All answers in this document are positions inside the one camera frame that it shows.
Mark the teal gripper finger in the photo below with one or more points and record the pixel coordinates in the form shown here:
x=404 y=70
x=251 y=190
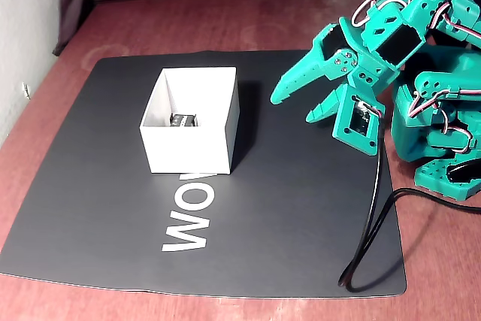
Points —
x=327 y=108
x=300 y=76

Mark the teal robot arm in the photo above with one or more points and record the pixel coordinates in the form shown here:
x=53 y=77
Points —
x=413 y=140

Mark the white open box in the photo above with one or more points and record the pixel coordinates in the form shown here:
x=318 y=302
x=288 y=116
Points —
x=188 y=148

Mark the dark lettered mat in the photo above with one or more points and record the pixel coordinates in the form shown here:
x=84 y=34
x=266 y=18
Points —
x=94 y=204

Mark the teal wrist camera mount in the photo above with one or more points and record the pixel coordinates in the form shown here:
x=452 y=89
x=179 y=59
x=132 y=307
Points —
x=342 y=129

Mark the small white wall tag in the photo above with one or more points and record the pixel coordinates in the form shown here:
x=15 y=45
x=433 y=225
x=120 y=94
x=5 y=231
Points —
x=26 y=89

